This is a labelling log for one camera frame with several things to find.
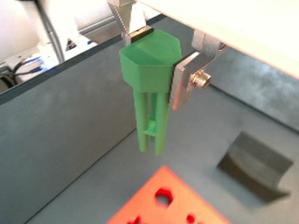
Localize green three-prong peg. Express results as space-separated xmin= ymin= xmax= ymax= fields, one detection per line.
xmin=118 ymin=30 xmax=181 ymax=156

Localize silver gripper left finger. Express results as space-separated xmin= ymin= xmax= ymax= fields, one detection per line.
xmin=106 ymin=0 xmax=154 ymax=46

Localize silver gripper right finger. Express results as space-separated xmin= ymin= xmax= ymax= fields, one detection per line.
xmin=169 ymin=30 xmax=228 ymax=110

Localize black and blue cables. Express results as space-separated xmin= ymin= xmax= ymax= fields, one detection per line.
xmin=0 ymin=57 xmax=46 ymax=88

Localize red peg board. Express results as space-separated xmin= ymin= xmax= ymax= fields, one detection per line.
xmin=106 ymin=166 xmax=230 ymax=224

